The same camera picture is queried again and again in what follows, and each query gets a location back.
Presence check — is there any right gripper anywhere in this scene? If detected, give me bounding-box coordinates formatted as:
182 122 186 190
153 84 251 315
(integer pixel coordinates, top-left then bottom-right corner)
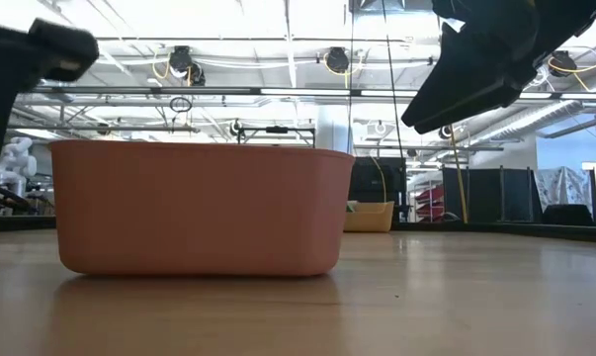
400 0 596 134

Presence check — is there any silver tarp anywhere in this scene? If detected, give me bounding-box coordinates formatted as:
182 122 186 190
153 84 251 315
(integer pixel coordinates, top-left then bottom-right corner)
533 166 595 214

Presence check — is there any yellow hanging cable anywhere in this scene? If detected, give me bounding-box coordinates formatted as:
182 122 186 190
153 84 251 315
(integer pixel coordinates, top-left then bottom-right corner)
448 126 470 224

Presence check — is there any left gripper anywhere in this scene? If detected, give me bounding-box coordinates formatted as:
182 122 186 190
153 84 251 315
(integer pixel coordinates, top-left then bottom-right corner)
0 18 101 175

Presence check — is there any yellow plastic bin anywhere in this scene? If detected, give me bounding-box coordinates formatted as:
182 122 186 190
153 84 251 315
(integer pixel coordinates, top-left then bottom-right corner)
343 200 395 234

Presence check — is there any black partition screen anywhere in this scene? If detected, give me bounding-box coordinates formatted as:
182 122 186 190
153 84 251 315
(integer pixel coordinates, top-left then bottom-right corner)
442 166 544 224

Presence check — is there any red shelf rack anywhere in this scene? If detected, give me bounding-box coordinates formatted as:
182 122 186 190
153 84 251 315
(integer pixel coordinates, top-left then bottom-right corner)
414 185 446 223

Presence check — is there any black ceiling cable reel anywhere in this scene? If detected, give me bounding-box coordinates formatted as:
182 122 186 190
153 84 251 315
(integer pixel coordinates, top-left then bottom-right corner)
167 44 208 88
324 46 351 75
548 49 578 78

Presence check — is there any black computer case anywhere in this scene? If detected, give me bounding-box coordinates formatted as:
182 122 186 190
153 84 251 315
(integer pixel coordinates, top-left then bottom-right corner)
349 156 408 223

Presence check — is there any orange plastic bin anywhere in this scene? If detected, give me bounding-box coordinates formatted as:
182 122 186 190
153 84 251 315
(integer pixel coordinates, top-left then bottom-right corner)
48 138 357 278

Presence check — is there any black box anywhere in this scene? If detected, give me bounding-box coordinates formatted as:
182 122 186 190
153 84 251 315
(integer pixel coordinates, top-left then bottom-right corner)
542 203 596 227

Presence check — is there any silver ventilation duct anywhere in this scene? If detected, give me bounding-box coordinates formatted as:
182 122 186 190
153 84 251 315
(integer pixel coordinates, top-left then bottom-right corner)
465 101 590 149

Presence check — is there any black hanging cable with loop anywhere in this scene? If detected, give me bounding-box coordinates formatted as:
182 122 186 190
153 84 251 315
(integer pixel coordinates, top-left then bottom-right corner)
380 0 408 222

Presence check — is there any white robot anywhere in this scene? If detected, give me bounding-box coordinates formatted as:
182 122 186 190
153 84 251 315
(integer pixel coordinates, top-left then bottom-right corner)
0 136 39 199

